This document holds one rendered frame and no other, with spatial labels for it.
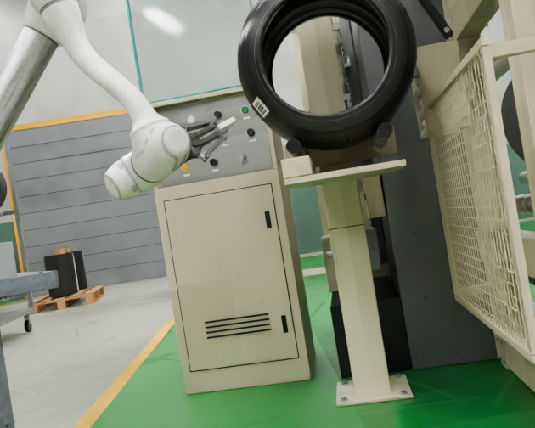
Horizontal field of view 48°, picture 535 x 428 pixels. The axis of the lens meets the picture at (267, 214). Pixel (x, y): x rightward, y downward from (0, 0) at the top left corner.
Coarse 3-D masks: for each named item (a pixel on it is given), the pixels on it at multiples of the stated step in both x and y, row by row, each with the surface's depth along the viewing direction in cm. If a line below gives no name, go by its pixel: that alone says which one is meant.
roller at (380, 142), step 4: (380, 124) 178; (384, 124) 178; (388, 124) 178; (380, 128) 178; (384, 128) 178; (388, 128) 178; (392, 128) 178; (376, 132) 185; (380, 132) 178; (384, 132) 178; (388, 132) 178; (376, 136) 187; (380, 136) 179; (384, 136) 178; (388, 136) 178; (376, 140) 194; (380, 140) 187; (384, 140) 186; (376, 144) 202; (380, 144) 198; (384, 144) 202; (376, 148) 211; (380, 148) 210
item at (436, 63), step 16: (432, 48) 205; (448, 48) 204; (416, 64) 206; (432, 64) 205; (448, 64) 204; (416, 80) 224; (432, 80) 205; (416, 96) 223; (432, 96) 205; (448, 96) 205; (416, 112) 225; (432, 128) 205
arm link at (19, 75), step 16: (80, 0) 167; (32, 16) 164; (32, 32) 165; (48, 32) 166; (16, 48) 166; (32, 48) 165; (48, 48) 168; (16, 64) 165; (32, 64) 166; (0, 80) 165; (16, 80) 165; (32, 80) 168; (0, 96) 164; (16, 96) 166; (0, 112) 164; (16, 112) 167; (0, 128) 165; (0, 144) 167
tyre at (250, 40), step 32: (288, 0) 182; (320, 0) 205; (352, 0) 203; (384, 0) 177; (256, 32) 182; (288, 32) 208; (384, 32) 203; (256, 64) 182; (384, 64) 204; (256, 96) 183; (384, 96) 178; (288, 128) 183; (320, 128) 180; (352, 128) 180
